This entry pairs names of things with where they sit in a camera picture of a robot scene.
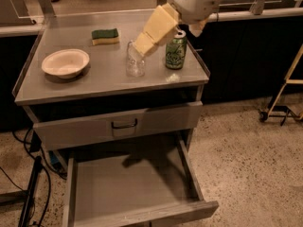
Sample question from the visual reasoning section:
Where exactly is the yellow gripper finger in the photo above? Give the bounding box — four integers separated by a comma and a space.
188, 19, 207, 37
132, 3, 180, 58

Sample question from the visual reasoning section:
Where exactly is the clear plastic water bottle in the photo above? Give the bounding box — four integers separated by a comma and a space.
126, 41, 145, 78

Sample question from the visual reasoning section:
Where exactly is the grey metal drawer cabinet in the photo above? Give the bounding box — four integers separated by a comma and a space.
15, 10, 209, 154

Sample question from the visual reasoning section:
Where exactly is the grey top drawer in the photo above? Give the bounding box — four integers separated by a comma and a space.
34, 101, 202, 150

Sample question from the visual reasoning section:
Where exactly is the open grey middle drawer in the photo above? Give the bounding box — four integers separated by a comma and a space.
62, 134, 219, 227

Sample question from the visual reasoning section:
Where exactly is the green soda can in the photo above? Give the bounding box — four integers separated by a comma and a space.
166, 30, 187, 70

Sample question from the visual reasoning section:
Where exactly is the clear acrylic barrier panel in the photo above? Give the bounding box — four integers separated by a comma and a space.
3, 0, 303, 20

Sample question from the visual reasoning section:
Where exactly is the green and yellow sponge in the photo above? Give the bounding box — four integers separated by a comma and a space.
91, 28, 119, 45

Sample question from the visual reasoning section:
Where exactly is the white bowl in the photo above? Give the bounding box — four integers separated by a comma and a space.
42, 49, 90, 79

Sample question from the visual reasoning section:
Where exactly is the black floor stand bar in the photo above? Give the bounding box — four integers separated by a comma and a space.
18, 156, 42, 227

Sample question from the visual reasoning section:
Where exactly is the yellow wheeled cart frame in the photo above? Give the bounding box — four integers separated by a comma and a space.
258, 44, 303, 127

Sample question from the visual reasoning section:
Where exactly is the black drawer handle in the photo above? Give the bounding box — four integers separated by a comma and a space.
111, 118, 138, 130

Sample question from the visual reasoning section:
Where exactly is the black floor cable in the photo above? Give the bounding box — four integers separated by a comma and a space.
0, 128, 68, 227

